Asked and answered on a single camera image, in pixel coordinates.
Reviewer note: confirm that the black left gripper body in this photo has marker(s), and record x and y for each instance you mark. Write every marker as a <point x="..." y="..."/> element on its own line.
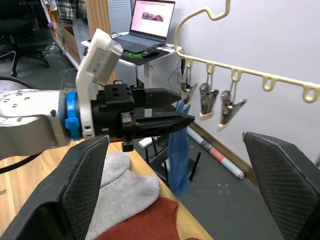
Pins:
<point x="110" y="112"/>

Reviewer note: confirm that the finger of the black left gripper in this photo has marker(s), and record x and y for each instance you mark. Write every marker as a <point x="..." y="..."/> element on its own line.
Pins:
<point x="160" y="123"/>
<point x="160" y="97"/>

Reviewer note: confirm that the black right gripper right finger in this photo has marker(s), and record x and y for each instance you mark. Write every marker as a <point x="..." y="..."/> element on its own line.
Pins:
<point x="287" y="180"/>

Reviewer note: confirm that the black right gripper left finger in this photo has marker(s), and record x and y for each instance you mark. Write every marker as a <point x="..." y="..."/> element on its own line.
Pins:
<point x="75" y="185"/>

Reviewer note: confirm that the metal hanger clip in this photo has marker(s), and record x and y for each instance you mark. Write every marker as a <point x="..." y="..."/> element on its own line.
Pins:
<point x="228" y="110"/>
<point x="187" y="88"/>
<point x="207" y="100"/>

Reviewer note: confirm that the blue sock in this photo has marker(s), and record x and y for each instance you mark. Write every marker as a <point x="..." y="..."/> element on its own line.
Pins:
<point x="177" y="160"/>

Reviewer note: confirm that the cream clip hanger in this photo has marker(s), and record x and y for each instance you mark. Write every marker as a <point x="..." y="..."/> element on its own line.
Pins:
<point x="250" y="71"/>

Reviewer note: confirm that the white desk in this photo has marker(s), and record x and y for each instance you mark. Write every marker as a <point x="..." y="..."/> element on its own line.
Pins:
<point x="140" y="63"/>

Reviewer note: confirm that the black desk mat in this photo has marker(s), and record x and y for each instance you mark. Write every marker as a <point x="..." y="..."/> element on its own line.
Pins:
<point x="161" y="54"/>

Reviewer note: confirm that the black computer mouse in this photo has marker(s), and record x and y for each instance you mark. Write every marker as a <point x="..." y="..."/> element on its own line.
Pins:
<point x="149" y="52"/>

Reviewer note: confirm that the small grey sock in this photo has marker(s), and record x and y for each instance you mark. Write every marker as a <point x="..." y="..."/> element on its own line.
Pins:
<point x="116" y="162"/>

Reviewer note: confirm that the large grey sock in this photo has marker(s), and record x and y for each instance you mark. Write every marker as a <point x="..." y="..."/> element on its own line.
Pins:
<point x="125" y="197"/>

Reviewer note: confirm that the rolled paper poster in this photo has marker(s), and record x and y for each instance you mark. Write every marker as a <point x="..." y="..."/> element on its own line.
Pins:
<point x="217" y="156"/>

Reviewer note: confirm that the open laptop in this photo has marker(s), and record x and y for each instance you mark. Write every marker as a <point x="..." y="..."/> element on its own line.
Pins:
<point x="150" y="20"/>

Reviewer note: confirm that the cardboard box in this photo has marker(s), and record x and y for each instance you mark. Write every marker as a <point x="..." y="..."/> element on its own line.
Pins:
<point x="71" y="42"/>

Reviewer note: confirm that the rust red sock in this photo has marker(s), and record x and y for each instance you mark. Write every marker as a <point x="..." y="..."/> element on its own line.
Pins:
<point x="147" y="222"/>

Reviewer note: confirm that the white pegboard panel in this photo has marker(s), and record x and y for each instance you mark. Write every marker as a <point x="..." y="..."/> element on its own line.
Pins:
<point x="120" y="15"/>

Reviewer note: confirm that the black office chair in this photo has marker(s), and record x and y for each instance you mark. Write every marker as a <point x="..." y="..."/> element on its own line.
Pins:
<point x="22" y="32"/>

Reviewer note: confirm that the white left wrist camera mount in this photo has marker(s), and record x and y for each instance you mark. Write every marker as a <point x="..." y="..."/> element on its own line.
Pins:
<point x="100" y="57"/>

